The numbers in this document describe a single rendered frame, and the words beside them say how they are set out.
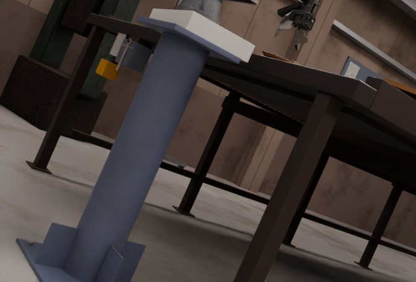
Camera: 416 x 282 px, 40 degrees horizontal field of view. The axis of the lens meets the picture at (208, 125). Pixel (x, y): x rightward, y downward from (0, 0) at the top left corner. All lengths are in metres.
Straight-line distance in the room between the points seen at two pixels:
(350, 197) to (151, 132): 7.04
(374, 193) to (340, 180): 0.82
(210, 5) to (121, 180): 0.63
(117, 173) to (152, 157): 0.12
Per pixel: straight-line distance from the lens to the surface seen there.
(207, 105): 6.69
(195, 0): 1.87
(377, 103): 1.68
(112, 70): 2.89
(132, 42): 2.72
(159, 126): 1.83
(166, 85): 1.82
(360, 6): 8.00
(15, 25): 5.72
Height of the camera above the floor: 0.66
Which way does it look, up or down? 1 degrees down
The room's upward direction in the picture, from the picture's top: 24 degrees clockwise
